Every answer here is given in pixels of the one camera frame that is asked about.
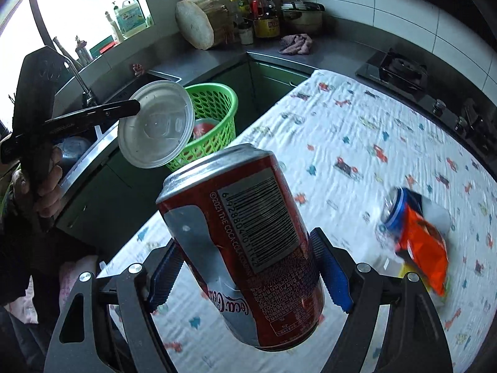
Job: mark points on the green base cabinet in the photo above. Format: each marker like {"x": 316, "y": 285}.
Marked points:
{"x": 271, "y": 85}

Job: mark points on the steel sink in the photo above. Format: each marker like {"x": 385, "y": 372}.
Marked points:
{"x": 155, "y": 75}

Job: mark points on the window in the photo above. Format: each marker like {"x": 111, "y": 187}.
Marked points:
{"x": 77, "y": 0}

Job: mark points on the person's left hand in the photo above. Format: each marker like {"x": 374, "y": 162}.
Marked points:
{"x": 52, "y": 194}

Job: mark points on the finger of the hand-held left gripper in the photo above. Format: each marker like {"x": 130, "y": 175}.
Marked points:
{"x": 97, "y": 114}

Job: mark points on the black gas stove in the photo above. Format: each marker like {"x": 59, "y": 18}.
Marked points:
{"x": 403, "y": 68}

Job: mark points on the small red object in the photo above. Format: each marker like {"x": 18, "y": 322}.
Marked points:
{"x": 108, "y": 47}

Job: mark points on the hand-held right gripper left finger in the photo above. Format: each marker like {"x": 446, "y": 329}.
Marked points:
{"x": 163, "y": 279}

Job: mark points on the large oil bottle yellow label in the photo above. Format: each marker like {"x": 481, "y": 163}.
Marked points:
{"x": 268, "y": 27}

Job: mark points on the small pink scrubber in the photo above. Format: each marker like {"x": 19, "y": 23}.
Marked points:
{"x": 138, "y": 70}

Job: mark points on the red cola can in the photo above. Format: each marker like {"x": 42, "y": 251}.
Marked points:
{"x": 240, "y": 241}

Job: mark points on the orange snack packet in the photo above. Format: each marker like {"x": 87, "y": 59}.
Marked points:
{"x": 423, "y": 248}

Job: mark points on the steel faucet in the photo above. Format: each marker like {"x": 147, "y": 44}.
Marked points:
{"x": 79, "y": 77}

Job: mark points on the white printed tablecloth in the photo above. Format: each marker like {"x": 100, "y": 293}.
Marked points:
{"x": 349, "y": 132}

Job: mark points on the round wooden chopping block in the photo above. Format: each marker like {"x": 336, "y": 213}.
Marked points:
{"x": 194, "y": 23}

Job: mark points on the green cap bottle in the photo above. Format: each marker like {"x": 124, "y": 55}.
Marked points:
{"x": 244, "y": 6}

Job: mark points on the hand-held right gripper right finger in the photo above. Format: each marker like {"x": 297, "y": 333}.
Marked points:
{"x": 334, "y": 279}

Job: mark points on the white plastic lid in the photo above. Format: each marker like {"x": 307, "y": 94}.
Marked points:
{"x": 155, "y": 124}

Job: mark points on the yellow snack packet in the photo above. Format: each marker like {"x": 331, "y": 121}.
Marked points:
{"x": 406, "y": 270}

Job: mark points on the green plastic mesh basket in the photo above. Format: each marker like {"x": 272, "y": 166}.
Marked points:
{"x": 217, "y": 101}

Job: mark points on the pink rag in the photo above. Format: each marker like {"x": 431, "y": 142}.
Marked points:
{"x": 295, "y": 44}

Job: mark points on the pink clothing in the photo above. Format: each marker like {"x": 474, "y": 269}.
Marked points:
{"x": 73, "y": 283}

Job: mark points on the white pump bottle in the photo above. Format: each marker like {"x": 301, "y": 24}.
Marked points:
{"x": 114, "y": 27}

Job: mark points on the large detergent bottle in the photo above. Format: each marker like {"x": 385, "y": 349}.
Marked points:
{"x": 132, "y": 17}

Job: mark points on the small white jar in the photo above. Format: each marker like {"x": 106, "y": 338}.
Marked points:
{"x": 245, "y": 35}

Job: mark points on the steel cooking pot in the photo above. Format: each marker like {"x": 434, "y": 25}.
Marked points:
{"x": 303, "y": 17}

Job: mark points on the blue white drink can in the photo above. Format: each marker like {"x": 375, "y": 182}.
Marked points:
{"x": 392, "y": 213}

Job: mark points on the yellow cap bottle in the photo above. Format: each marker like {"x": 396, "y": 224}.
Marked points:
{"x": 233, "y": 11}

